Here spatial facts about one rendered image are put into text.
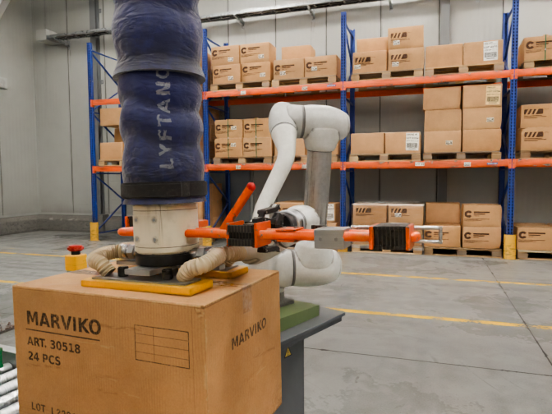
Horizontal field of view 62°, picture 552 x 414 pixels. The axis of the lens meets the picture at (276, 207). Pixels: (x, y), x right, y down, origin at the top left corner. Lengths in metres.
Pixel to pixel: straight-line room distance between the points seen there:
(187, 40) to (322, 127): 0.76
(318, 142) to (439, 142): 6.49
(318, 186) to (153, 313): 1.00
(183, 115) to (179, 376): 0.62
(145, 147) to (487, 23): 9.13
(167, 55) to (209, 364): 0.73
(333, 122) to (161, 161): 0.86
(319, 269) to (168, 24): 1.16
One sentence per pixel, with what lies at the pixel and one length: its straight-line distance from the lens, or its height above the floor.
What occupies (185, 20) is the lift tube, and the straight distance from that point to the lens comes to 1.25.
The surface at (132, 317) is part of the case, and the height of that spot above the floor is 1.02.
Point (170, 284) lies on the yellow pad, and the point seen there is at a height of 1.09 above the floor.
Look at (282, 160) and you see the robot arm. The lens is 1.64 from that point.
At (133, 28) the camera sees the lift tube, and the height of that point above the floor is 1.70.
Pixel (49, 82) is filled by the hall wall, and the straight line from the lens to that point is 13.51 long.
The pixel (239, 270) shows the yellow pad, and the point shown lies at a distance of 1.28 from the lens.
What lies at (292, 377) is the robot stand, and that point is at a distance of 2.07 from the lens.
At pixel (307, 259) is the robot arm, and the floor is 1.00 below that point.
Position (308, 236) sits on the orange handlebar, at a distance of 1.05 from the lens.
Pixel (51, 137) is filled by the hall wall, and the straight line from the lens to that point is 13.34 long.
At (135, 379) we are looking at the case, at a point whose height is 0.88.
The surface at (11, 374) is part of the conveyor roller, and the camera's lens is 2.27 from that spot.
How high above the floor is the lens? 1.34
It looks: 4 degrees down
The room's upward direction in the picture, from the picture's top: straight up
